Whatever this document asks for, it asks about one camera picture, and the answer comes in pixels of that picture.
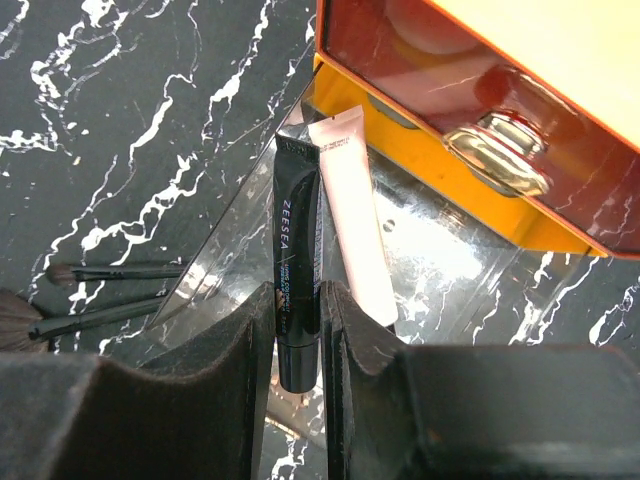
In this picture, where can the black makeup tube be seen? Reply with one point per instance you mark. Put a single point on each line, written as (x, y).
(297, 261)

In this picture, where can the large fluffy powder brush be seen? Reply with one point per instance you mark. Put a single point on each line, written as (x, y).
(25, 329)

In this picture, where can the clear acrylic drawer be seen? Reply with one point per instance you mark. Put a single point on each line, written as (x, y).
(454, 279)
(475, 90)

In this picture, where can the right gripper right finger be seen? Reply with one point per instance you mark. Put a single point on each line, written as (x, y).
(400, 411)

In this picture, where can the pink lip gloss tube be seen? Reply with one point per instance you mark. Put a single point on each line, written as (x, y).
(345, 170)

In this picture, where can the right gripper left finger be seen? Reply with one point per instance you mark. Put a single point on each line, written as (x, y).
(194, 412)

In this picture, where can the thin black makeup brush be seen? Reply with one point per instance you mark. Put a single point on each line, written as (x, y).
(67, 275)

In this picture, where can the orange drawer cabinet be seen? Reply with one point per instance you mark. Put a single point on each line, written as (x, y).
(500, 100)

